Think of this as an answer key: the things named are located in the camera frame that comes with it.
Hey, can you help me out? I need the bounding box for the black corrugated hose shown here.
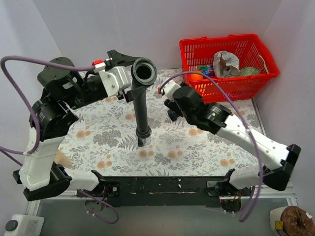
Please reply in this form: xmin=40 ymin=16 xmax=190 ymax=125
xmin=130 ymin=57 xmax=158 ymax=141

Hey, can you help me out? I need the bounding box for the grey tee pipe fitting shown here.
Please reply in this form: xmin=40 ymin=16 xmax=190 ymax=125
xmin=167 ymin=110 xmax=179 ymax=122

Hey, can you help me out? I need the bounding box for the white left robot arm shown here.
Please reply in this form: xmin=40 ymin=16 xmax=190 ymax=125
xmin=13 ymin=50 xmax=157 ymax=201

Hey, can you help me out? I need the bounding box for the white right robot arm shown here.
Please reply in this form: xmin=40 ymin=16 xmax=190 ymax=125
xmin=159 ymin=84 xmax=301 ymax=197

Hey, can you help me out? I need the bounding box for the orange fruit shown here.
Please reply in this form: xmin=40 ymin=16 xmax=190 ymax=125
xmin=189 ymin=71 xmax=203 ymax=81

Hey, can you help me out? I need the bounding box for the floral table mat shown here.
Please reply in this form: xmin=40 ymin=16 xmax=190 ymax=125
xmin=59 ymin=69 xmax=258 ymax=176

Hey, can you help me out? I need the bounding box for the colourful snack packet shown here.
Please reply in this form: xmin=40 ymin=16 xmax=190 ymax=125
xmin=196 ymin=64 xmax=215 ymax=77

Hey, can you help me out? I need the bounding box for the red plastic basket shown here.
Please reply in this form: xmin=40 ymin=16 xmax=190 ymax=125
xmin=179 ymin=34 xmax=279 ymax=102

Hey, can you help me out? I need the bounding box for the crumpled grey paper bag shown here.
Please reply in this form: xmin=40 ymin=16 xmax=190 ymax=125
xmin=213 ymin=51 xmax=240 ymax=78

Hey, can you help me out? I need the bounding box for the green netted melon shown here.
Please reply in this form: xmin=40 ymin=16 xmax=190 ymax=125
xmin=238 ymin=55 xmax=269 ymax=77

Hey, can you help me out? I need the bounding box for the beige tape roll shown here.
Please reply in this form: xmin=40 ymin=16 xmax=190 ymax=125
xmin=54 ymin=150 xmax=71 ymax=168

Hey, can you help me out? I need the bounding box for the brown item in white cup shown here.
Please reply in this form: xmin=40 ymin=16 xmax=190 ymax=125
xmin=269 ymin=206 xmax=315 ymax=236

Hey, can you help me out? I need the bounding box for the white grey button device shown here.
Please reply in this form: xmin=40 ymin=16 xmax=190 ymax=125
xmin=4 ymin=214 xmax=45 ymax=236

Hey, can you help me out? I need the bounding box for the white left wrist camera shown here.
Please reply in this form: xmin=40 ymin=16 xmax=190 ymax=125
xmin=92 ymin=59 xmax=131 ymax=97

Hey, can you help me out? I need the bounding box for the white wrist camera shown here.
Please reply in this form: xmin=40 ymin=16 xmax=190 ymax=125
xmin=92 ymin=59 xmax=131 ymax=97
xmin=158 ymin=80 xmax=181 ymax=102

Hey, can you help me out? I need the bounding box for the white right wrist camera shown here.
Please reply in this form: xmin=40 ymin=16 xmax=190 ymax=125
xmin=158 ymin=80 xmax=181 ymax=102

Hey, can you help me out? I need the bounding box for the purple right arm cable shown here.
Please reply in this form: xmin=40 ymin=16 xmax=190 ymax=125
xmin=159 ymin=71 xmax=264 ymax=223

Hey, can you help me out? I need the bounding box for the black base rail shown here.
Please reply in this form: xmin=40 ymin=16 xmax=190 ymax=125
xmin=76 ymin=176 xmax=244 ymax=207

